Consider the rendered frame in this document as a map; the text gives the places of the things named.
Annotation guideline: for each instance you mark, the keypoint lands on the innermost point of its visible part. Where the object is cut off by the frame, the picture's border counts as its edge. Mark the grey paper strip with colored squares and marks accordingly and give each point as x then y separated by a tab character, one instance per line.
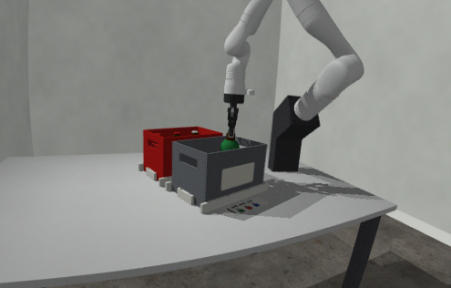
245	206

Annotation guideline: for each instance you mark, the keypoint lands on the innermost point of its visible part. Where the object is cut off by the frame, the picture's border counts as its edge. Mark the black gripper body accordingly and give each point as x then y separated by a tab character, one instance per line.
233	99

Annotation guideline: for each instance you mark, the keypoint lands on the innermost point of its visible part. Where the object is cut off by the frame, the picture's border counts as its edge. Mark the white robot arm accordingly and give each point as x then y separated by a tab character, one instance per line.
314	18

